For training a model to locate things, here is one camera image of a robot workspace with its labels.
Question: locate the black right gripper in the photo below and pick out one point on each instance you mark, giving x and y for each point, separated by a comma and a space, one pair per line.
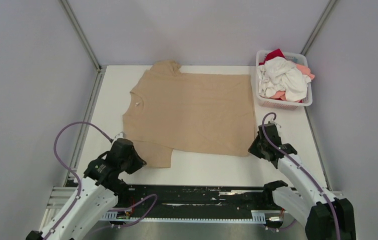
252, 149

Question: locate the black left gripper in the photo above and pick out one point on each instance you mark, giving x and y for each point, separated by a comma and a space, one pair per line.
139, 162

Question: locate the beige t-shirt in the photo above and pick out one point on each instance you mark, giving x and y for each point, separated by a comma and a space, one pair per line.
191, 112

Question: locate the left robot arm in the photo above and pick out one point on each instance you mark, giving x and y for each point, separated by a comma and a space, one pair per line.
98, 191

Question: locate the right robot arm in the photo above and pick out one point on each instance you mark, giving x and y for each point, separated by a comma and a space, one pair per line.
323, 215

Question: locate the pink t-shirt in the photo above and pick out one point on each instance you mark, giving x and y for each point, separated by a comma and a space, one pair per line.
280, 95

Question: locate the white crumpled t-shirt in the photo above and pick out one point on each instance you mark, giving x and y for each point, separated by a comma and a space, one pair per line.
280, 74

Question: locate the red t-shirt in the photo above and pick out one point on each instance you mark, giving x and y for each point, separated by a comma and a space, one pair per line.
271, 55

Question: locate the white plastic laundry basket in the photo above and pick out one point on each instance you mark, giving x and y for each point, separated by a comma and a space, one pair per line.
296, 58

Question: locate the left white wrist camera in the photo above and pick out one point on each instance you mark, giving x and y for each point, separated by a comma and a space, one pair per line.
120, 135

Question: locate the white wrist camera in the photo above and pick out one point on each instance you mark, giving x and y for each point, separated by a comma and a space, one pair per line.
275, 123
120, 135

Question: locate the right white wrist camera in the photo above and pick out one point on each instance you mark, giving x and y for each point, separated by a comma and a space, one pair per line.
275, 123

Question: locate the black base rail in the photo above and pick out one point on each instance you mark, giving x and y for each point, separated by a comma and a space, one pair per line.
183, 202

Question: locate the right aluminium frame post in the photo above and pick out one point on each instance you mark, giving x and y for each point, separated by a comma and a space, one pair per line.
329, 8

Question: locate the aluminium frame post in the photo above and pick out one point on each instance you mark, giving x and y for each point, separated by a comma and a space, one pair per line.
80, 33
329, 8

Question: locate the left aluminium frame post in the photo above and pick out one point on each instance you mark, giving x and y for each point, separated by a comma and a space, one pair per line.
80, 33

